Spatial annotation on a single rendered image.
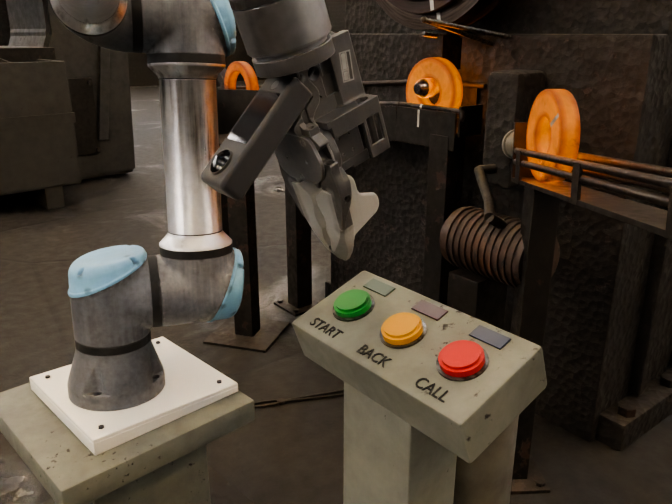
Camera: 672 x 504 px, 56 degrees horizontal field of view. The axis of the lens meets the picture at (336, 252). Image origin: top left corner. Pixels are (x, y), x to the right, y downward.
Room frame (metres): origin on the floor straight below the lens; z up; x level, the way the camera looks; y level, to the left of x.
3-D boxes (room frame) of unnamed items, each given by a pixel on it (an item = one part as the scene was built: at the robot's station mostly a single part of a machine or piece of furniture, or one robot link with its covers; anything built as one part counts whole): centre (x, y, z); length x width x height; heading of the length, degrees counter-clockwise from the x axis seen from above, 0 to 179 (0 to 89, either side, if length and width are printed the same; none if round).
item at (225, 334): (1.76, 0.29, 0.36); 0.26 x 0.20 x 0.72; 73
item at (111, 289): (0.92, 0.35, 0.49); 0.13 x 0.12 x 0.14; 110
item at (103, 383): (0.91, 0.36, 0.37); 0.15 x 0.15 x 0.10
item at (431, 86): (1.56, -0.26, 0.75); 0.17 x 0.04 x 0.04; 128
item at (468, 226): (1.20, -0.32, 0.27); 0.22 x 0.13 x 0.53; 38
